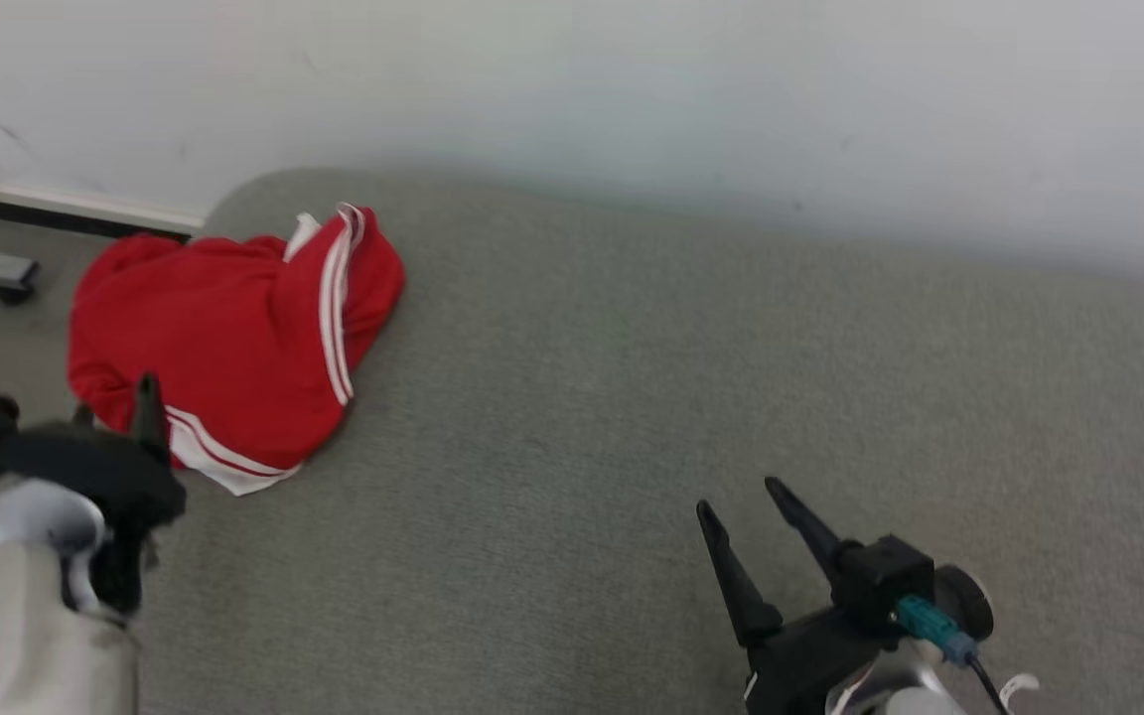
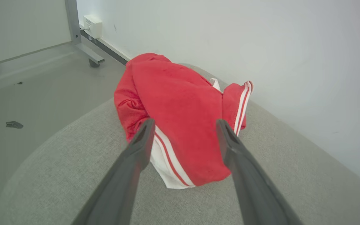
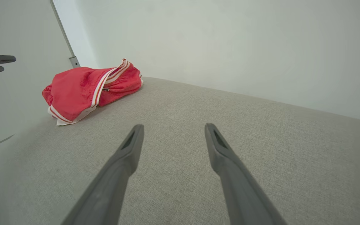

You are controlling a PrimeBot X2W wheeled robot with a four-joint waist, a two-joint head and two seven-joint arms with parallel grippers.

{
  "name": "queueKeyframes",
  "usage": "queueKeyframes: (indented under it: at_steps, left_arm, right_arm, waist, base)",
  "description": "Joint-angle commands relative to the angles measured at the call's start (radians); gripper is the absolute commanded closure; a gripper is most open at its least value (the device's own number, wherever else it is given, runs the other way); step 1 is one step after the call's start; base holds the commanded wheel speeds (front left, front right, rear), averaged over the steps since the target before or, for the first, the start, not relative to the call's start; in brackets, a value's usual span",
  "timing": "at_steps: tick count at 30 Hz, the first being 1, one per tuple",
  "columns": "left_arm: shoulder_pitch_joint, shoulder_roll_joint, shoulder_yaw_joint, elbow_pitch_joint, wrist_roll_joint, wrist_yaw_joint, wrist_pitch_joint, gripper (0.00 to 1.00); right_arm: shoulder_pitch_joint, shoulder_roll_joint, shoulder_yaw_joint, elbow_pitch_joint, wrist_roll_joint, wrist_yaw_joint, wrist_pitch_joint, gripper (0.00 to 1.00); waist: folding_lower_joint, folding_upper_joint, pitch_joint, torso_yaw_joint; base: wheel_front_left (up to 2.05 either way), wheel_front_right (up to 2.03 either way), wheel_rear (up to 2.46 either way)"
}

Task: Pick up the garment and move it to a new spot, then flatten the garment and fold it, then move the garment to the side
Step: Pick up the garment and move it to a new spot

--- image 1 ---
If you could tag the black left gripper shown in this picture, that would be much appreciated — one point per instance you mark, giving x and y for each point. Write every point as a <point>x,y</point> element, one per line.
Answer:
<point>115,472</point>

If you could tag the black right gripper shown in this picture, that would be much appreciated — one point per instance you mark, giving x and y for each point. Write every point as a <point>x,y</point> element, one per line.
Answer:
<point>800,665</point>

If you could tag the red garment thin white stripes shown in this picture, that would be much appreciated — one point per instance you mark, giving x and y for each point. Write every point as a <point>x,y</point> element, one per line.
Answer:
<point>234,328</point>

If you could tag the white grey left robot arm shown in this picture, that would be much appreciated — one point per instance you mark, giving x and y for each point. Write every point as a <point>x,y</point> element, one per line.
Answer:
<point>26,626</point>

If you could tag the grey fabric sofa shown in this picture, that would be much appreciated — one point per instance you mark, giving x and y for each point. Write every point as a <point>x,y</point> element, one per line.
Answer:
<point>691,377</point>

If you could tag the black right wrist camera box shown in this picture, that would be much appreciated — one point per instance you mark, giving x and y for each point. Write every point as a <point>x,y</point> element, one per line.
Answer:
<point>880,581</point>

